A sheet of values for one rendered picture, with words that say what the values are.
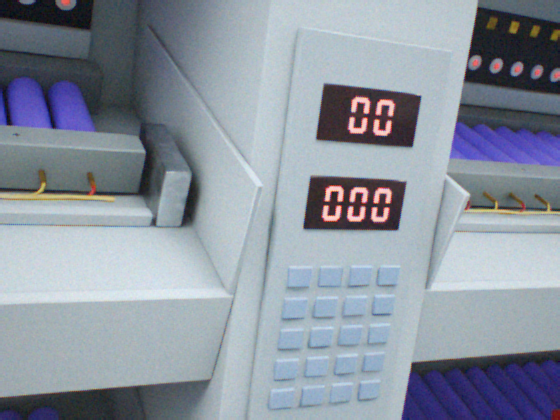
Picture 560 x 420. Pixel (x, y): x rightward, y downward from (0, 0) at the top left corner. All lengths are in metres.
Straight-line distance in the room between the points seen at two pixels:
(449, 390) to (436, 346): 0.20
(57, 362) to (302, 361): 0.10
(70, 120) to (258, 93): 0.12
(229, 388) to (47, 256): 0.09
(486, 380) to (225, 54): 0.37
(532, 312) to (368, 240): 0.12
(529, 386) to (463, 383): 0.06
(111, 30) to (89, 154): 0.15
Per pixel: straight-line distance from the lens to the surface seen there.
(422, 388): 0.55
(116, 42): 0.45
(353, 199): 0.29
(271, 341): 0.29
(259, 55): 0.27
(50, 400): 0.46
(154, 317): 0.28
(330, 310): 0.30
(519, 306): 0.38
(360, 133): 0.28
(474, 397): 0.57
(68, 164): 0.32
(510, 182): 0.44
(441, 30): 0.30
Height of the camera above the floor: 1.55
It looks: 12 degrees down
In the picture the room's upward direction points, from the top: 8 degrees clockwise
